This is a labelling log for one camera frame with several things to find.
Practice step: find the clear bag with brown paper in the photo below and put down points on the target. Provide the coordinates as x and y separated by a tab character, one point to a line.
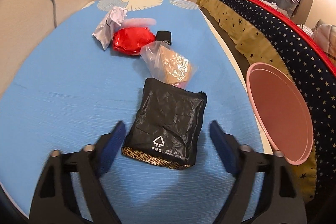
166	65

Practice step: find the pink bubble wrap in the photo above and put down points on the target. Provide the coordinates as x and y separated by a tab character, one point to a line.
138	22

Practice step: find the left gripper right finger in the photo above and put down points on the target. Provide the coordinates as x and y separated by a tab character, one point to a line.
280	200

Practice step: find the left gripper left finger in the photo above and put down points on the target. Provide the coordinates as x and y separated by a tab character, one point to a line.
54	199

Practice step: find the plaid pillow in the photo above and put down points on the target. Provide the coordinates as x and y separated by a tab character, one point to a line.
324	36

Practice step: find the red blanket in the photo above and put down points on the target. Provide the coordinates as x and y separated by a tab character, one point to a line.
262	34

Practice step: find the pink plastic trash bin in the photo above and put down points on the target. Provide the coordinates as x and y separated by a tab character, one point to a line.
281	112

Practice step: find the black plastic pouch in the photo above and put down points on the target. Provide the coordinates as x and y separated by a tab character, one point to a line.
167	125

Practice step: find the white paper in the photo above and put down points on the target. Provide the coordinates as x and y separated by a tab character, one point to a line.
105	29

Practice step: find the red ball wrapper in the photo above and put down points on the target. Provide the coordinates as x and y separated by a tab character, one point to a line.
129	41

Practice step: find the small black box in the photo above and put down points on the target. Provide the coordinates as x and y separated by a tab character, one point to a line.
164	36

